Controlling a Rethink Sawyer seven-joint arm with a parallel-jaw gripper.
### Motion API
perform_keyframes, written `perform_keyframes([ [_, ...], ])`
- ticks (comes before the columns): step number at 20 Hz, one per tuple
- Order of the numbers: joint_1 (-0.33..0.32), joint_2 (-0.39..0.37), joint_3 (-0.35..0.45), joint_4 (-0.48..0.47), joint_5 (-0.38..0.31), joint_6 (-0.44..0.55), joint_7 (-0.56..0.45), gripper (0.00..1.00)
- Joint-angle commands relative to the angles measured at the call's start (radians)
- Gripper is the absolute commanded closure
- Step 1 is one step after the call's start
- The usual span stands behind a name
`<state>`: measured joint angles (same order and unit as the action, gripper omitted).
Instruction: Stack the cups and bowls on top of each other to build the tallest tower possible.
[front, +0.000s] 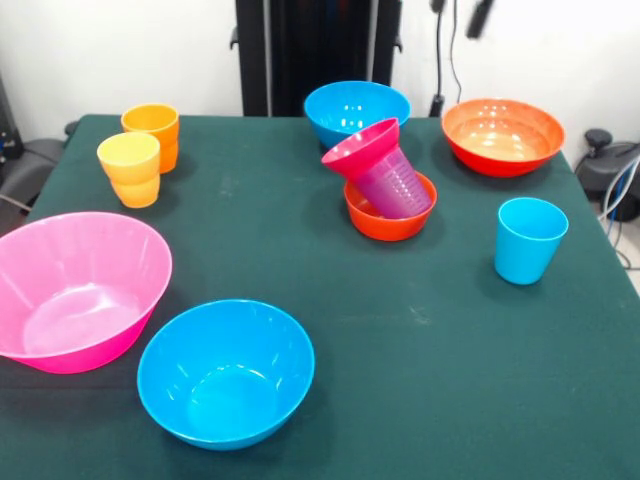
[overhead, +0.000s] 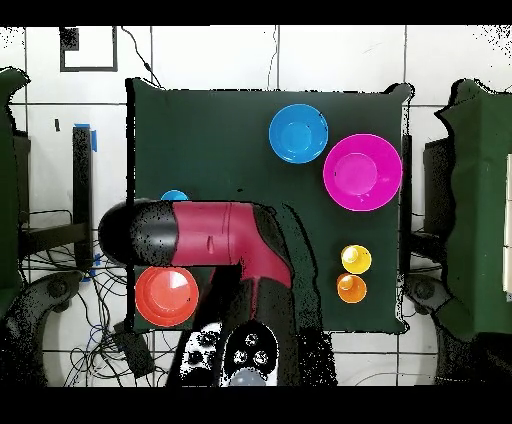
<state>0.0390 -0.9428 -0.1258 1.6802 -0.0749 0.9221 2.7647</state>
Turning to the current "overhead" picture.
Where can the large orange-red bowl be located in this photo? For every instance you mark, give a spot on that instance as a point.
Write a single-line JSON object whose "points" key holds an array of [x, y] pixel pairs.
{"points": [[166, 296]]}

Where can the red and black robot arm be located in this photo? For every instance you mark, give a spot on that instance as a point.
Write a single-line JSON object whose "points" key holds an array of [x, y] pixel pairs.
{"points": [[216, 236]]}

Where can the blue cup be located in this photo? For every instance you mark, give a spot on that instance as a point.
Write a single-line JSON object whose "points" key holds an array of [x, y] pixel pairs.
{"points": [[174, 196]]}

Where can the large blue bowl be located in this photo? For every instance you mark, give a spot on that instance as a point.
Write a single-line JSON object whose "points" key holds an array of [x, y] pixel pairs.
{"points": [[298, 134]]}

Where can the dark green table cloth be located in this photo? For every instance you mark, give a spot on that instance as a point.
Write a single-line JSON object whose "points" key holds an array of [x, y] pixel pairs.
{"points": [[192, 132]]}

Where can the yellow cup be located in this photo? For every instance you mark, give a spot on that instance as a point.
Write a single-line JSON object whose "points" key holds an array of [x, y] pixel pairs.
{"points": [[356, 259]]}

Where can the large pink bowl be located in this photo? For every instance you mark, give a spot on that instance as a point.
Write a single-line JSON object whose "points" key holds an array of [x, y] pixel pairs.
{"points": [[362, 172]]}

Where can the orange cup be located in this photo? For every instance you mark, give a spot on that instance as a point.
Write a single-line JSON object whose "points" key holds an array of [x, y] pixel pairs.
{"points": [[351, 288]]}

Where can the black floor box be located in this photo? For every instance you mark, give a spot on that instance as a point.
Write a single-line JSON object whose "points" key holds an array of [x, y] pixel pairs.
{"points": [[134, 350]]}

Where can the neighbouring green cloth table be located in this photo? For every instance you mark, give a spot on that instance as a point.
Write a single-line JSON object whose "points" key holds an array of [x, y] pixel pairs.
{"points": [[8, 180], [480, 200]]}

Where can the black post with blue tape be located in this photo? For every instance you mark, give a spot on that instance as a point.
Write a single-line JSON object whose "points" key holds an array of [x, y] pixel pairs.
{"points": [[82, 192]]}

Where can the black pedestal leg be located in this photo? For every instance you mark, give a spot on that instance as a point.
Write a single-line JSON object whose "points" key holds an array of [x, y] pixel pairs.
{"points": [[424, 290], [56, 288]]}

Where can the dark square floor frame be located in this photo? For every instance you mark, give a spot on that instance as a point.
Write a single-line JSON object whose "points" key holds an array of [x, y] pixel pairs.
{"points": [[115, 48]]}

